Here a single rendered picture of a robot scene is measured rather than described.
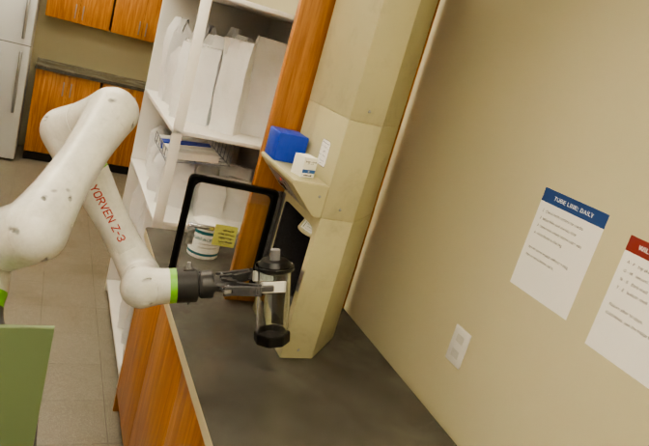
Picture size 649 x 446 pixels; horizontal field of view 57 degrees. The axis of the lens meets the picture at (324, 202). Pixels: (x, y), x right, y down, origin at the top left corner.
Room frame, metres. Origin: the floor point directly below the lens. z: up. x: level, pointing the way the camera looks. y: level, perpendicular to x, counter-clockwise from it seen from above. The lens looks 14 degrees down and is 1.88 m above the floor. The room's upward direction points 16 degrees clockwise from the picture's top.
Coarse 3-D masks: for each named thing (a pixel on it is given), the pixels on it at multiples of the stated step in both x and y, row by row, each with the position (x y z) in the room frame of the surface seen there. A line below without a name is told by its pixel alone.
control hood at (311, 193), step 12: (264, 156) 1.88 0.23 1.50; (276, 168) 1.76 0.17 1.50; (288, 168) 1.76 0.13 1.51; (276, 180) 1.94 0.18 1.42; (288, 180) 1.66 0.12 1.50; (300, 180) 1.65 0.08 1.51; (312, 180) 1.70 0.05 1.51; (300, 192) 1.64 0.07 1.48; (312, 192) 1.65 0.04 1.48; (324, 192) 1.67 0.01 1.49; (300, 204) 1.73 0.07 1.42; (312, 204) 1.66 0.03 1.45
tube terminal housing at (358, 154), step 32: (320, 128) 1.83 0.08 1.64; (352, 128) 1.68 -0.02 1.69; (384, 128) 1.76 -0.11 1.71; (352, 160) 1.70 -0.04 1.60; (384, 160) 1.87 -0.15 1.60; (352, 192) 1.71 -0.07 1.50; (320, 224) 1.68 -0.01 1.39; (352, 224) 1.72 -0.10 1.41; (320, 256) 1.69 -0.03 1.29; (352, 256) 1.83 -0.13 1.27; (320, 288) 1.71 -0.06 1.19; (320, 320) 1.72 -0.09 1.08; (288, 352) 1.69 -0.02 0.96
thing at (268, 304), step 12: (264, 276) 1.50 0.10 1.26; (276, 276) 1.49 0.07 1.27; (288, 276) 1.52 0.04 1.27; (288, 288) 1.52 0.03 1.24; (264, 300) 1.49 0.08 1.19; (276, 300) 1.49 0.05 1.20; (288, 300) 1.52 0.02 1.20; (264, 312) 1.49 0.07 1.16; (276, 312) 1.49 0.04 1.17; (288, 312) 1.52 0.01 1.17; (264, 324) 1.49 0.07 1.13; (276, 324) 1.49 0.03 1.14; (288, 324) 1.53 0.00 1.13; (264, 336) 1.49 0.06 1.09; (276, 336) 1.49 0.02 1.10
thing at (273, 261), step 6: (270, 252) 1.53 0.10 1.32; (276, 252) 1.53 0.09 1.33; (264, 258) 1.54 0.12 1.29; (270, 258) 1.53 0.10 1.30; (276, 258) 1.53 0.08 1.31; (282, 258) 1.56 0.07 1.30; (258, 264) 1.53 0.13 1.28; (264, 264) 1.51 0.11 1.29; (270, 264) 1.50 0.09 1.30; (276, 264) 1.50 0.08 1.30; (282, 264) 1.51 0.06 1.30; (288, 264) 1.53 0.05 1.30
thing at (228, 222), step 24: (216, 192) 1.87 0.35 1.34; (240, 192) 1.90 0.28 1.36; (192, 216) 1.85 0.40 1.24; (216, 216) 1.88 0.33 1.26; (240, 216) 1.91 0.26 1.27; (264, 216) 1.93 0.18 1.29; (192, 240) 1.86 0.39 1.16; (216, 240) 1.89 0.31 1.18; (240, 240) 1.91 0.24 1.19; (192, 264) 1.87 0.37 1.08; (216, 264) 1.89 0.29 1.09; (240, 264) 1.92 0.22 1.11
